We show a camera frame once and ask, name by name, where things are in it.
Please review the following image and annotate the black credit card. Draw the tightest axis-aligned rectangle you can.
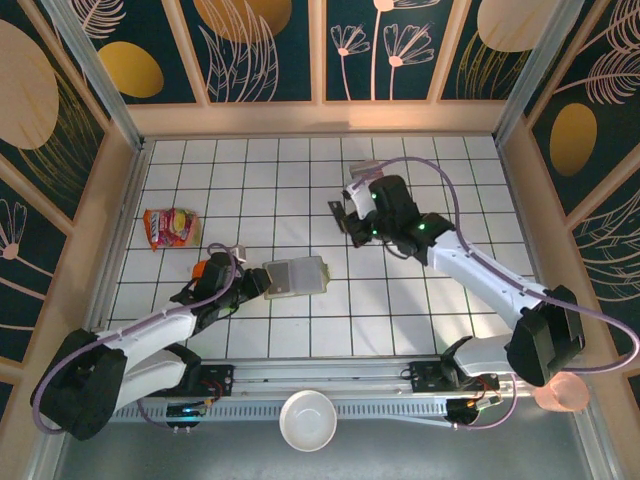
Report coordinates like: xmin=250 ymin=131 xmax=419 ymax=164
xmin=327 ymin=199 xmax=349 ymax=234

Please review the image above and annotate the clear plastic container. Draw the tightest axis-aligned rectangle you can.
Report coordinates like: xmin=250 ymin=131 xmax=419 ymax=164
xmin=263 ymin=255 xmax=331 ymax=301

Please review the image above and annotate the clear plastic card tray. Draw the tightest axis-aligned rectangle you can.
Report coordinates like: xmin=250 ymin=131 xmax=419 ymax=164
xmin=348 ymin=158 xmax=385 ymax=180

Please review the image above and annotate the colourful fruit candy bag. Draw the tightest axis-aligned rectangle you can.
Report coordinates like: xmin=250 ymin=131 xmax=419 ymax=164
xmin=142 ymin=207 xmax=204 ymax=253

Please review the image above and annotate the left controller board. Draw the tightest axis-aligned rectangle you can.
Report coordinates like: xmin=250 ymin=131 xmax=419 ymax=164
xmin=166 ymin=398 xmax=210 ymax=432

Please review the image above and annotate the controller board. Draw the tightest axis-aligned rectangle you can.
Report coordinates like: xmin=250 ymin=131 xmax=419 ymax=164
xmin=446 ymin=392 xmax=504 ymax=430
xmin=166 ymin=398 xmax=210 ymax=432

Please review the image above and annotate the white bowl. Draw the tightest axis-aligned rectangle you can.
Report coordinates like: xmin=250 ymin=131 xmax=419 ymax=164
xmin=278 ymin=389 xmax=338 ymax=453

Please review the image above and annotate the gold oval feather panel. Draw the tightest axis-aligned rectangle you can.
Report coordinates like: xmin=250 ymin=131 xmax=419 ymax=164
xmin=522 ymin=0 xmax=640 ymax=219

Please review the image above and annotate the right controller board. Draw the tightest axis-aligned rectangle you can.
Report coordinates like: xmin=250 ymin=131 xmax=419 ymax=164
xmin=446 ymin=392 xmax=504 ymax=430

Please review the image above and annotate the pink plastic cup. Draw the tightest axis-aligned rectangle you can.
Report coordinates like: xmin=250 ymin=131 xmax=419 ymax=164
xmin=532 ymin=372 xmax=591 ymax=414

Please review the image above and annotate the cream circle gold lines panel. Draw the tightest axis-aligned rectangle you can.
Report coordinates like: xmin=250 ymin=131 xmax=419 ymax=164
xmin=0 ymin=7 xmax=110 ymax=221

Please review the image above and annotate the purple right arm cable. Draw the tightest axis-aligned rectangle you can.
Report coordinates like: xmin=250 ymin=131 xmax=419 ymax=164
xmin=342 ymin=157 xmax=640 ymax=431

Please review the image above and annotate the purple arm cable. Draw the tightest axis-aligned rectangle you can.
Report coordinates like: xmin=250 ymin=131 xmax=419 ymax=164
xmin=342 ymin=157 xmax=640 ymax=431
xmin=30 ymin=243 xmax=239 ymax=435

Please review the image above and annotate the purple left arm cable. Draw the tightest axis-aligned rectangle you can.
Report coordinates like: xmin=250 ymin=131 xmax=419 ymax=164
xmin=30 ymin=243 xmax=239 ymax=435

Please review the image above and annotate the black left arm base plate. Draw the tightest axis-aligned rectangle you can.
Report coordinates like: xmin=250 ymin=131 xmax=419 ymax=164
xmin=143 ymin=363 xmax=236 ymax=399

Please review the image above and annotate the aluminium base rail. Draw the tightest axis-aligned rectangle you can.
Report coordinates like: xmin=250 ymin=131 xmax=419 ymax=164
xmin=49 ymin=353 xmax=589 ymax=401

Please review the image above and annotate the aluminium table edge rail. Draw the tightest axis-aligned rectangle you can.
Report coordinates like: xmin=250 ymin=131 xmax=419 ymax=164
xmin=82 ymin=139 xmax=151 ymax=359

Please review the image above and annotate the perforated metal cable duct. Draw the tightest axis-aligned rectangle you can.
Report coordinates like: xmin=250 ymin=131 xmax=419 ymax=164
xmin=69 ymin=399 xmax=451 ymax=424

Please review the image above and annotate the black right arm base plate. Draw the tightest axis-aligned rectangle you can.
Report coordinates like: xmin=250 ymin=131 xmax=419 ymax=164
xmin=408 ymin=359 xmax=501 ymax=394

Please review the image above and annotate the pink flowers wall panel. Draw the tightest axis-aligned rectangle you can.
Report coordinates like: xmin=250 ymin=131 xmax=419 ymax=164
xmin=322 ymin=0 xmax=444 ymax=105

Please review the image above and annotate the single flower wall panel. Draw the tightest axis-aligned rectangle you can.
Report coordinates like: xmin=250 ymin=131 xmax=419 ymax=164
xmin=0 ymin=152 xmax=76 ymax=371

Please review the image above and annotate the aluminium corner post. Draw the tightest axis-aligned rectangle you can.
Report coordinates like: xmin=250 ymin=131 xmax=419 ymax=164
xmin=42 ymin=0 xmax=147 ymax=151
xmin=492 ymin=0 xmax=586 ymax=146

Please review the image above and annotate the leaf outline wall panel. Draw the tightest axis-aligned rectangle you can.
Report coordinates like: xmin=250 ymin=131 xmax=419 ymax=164
xmin=172 ymin=0 xmax=321 ymax=105

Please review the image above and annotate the leaf lines wall panel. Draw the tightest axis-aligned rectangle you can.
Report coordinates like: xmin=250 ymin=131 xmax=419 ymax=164
xmin=567 ymin=184 xmax=640 ymax=359

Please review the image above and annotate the cream circle wall panel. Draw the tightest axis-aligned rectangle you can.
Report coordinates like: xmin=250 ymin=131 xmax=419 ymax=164
xmin=437 ymin=0 xmax=569 ymax=104

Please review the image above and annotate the gold ovals wall panel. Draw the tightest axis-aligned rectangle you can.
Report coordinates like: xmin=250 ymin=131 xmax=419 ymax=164
xmin=67 ymin=0 xmax=210 ymax=107

